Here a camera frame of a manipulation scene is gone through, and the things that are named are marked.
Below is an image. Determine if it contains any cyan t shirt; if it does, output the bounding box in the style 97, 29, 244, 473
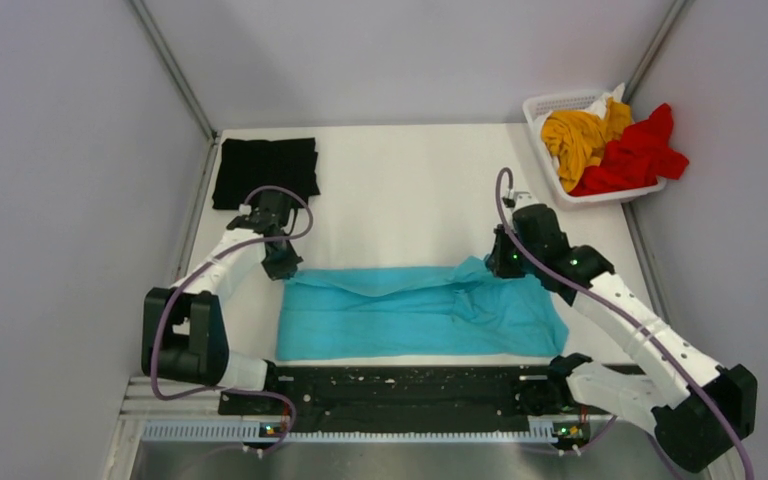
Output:
275, 257, 569, 361

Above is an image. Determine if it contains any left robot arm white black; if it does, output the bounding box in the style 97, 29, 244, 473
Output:
141, 191, 302, 414

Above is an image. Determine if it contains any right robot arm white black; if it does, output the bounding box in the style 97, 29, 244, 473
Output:
488, 199, 759, 479

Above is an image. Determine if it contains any folded black t shirt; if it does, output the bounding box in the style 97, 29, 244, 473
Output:
212, 137, 320, 210

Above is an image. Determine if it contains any yellow t shirt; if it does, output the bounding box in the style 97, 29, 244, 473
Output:
540, 99, 633, 193

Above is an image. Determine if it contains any white plastic basket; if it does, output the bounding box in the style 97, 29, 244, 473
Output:
522, 90, 667, 211

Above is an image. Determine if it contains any red t shirt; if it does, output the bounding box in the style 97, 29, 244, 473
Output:
571, 103, 689, 197

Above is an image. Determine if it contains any white cloth in basket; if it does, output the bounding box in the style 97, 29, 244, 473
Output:
584, 83, 626, 120

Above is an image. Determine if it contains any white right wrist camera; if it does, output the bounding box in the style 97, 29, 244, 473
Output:
501, 190, 540, 212

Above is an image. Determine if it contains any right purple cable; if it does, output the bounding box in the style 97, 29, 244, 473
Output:
494, 166, 756, 480

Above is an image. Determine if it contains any purple cable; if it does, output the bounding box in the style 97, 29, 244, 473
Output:
149, 185, 315, 403
494, 166, 756, 480

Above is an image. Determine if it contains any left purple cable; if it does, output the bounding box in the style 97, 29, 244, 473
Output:
149, 185, 315, 403

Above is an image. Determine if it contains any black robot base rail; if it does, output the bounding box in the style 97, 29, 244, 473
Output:
218, 366, 595, 434

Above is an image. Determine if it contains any white slotted cable duct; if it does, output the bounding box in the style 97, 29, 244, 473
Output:
141, 420, 589, 445

